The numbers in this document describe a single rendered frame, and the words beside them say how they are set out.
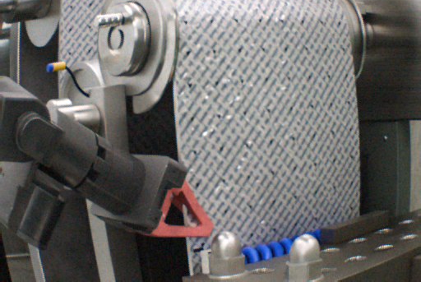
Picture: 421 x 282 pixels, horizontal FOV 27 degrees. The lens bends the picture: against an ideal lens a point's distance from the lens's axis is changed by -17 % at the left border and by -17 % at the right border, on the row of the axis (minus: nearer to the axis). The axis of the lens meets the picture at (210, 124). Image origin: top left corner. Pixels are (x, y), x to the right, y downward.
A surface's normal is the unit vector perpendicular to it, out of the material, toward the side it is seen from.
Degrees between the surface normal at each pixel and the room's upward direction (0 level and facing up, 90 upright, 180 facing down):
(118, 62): 90
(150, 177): 59
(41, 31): 90
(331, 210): 90
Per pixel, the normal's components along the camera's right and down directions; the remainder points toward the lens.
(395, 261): 0.59, 0.00
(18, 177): -0.56, -0.35
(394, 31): -0.80, 0.09
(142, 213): -0.72, -0.43
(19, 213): 0.67, 0.34
